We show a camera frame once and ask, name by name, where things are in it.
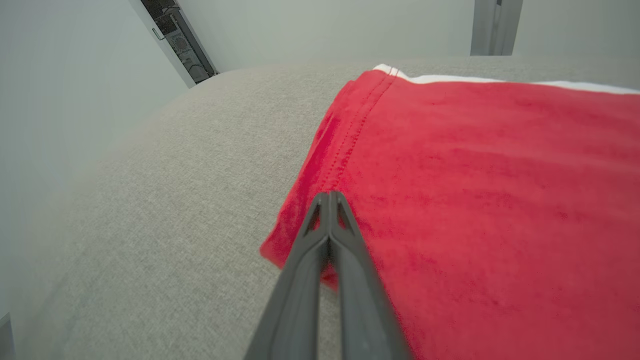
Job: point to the grey double partition post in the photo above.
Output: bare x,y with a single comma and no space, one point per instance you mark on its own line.
495,27

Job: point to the red and white garment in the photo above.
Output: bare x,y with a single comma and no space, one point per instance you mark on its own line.
500,200

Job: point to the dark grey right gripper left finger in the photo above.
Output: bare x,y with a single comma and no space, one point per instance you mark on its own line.
300,290

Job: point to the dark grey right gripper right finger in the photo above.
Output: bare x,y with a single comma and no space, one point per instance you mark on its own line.
360,300

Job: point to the grey slotted partition post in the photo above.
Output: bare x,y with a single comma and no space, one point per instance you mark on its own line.
180,45

